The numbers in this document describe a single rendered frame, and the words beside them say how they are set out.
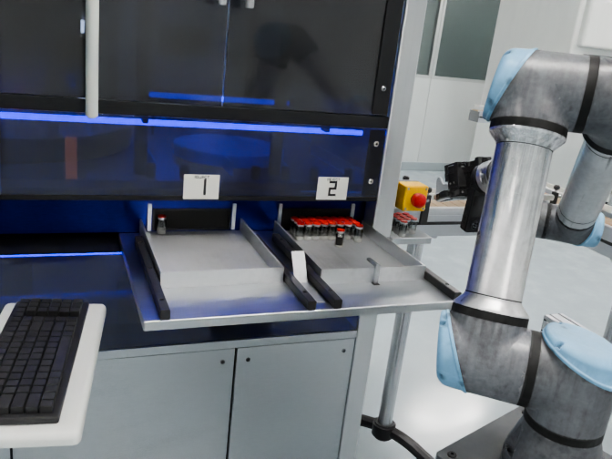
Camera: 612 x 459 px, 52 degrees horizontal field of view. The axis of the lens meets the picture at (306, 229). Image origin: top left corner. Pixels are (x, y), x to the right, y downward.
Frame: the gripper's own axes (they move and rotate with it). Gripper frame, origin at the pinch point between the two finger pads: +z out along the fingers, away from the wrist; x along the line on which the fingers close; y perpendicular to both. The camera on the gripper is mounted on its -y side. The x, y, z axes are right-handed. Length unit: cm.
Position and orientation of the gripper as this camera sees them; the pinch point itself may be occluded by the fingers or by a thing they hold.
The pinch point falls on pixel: (438, 200)
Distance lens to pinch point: 164.6
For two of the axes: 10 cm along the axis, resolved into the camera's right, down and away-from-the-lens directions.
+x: -9.3, 0.1, -3.7
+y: -0.5, -9.9, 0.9
